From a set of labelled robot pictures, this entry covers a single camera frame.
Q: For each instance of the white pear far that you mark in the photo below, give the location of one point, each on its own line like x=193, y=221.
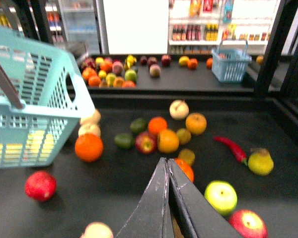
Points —
x=179, y=109

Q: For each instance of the white apple with stem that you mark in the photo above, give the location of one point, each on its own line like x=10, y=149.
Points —
x=89, y=128

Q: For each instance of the green lime upper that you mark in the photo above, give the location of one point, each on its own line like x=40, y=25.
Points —
x=138, y=126

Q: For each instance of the large orange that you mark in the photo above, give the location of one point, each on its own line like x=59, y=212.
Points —
x=89, y=147

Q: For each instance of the small orange in cluster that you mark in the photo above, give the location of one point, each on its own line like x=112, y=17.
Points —
x=156, y=125

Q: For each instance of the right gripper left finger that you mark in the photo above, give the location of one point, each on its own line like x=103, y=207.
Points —
x=151, y=218

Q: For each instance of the yellow lemon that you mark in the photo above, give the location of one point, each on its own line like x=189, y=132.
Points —
x=10, y=152
x=38, y=146

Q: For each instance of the big orange centre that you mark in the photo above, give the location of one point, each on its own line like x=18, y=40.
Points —
x=186, y=169

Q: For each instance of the orange persimmon in cluster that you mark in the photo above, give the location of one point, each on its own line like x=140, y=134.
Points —
x=167, y=141

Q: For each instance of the brown kiwi upper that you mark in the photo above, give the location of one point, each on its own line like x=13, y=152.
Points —
x=183, y=135

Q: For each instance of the small blue basket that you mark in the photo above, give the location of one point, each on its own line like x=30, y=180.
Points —
x=229, y=63

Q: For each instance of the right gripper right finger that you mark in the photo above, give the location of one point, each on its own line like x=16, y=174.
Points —
x=194, y=214

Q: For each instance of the brown kiwi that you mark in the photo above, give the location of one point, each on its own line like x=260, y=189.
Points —
x=183, y=135
x=187, y=155

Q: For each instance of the yellow orange apple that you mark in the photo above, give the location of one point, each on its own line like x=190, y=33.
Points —
x=196, y=123

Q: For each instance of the green lime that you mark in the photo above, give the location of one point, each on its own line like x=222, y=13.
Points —
x=124, y=141
x=138, y=126

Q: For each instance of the light teal shopping basket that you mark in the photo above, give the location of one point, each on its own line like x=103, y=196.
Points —
x=50, y=87

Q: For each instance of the yellow pear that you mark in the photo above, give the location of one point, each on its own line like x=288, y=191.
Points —
x=260, y=161

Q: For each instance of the red chili pepper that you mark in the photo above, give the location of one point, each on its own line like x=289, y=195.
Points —
x=235, y=149

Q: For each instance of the green lime lower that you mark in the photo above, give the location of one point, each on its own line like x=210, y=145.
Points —
x=124, y=141

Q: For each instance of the white pear near basket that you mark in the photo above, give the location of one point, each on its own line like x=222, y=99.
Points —
x=94, y=118

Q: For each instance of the red apple front right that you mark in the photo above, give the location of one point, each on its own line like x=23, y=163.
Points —
x=248, y=224

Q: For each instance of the brown kiwi lower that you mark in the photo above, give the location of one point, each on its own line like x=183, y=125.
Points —
x=187, y=155

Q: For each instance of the green apple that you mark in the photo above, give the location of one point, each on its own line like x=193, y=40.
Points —
x=222, y=196

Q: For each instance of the red pomegranate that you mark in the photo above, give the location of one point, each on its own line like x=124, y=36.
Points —
x=40, y=186

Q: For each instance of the grey basket handle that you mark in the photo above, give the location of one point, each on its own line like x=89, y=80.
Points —
x=8, y=88

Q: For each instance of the pale peach front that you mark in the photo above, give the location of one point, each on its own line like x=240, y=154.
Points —
x=97, y=230

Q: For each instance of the red apple in cluster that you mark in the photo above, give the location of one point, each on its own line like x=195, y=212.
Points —
x=146, y=143

